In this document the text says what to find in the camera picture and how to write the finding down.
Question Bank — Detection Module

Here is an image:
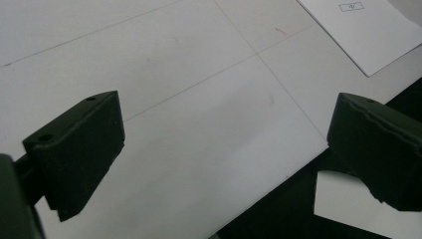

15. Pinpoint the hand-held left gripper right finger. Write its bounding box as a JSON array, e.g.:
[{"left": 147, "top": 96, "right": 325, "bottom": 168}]
[{"left": 326, "top": 93, "right": 422, "bottom": 212}]

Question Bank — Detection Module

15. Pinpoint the white paper sheet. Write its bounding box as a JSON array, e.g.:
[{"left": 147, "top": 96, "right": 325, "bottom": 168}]
[
  {"left": 313, "top": 170, "right": 422, "bottom": 239},
  {"left": 297, "top": 0, "right": 422, "bottom": 78}
]

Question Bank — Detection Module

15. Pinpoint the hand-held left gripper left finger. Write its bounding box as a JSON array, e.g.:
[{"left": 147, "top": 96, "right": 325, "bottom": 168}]
[{"left": 22, "top": 91, "right": 126, "bottom": 223}]

